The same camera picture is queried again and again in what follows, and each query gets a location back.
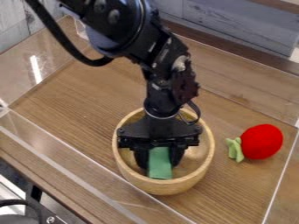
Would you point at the clear acrylic front wall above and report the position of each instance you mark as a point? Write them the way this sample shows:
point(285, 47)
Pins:
point(83, 185)

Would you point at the green rectangular block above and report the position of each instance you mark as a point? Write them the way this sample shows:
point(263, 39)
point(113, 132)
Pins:
point(159, 163)

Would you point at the red plush tomato toy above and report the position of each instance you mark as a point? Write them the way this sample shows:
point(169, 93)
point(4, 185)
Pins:
point(257, 143)

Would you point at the black table frame bracket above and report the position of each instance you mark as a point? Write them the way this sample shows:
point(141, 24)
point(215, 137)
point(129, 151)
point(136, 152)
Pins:
point(19, 210)

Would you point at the brown wooden bowl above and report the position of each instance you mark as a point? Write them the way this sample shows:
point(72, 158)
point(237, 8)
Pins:
point(188, 172)

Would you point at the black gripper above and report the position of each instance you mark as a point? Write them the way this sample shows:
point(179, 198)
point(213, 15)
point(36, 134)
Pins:
point(148, 132)

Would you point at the clear acrylic corner bracket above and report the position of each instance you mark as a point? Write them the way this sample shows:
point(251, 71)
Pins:
point(80, 29)

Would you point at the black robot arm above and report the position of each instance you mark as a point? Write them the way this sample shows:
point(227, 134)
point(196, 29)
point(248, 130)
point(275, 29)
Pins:
point(124, 29)

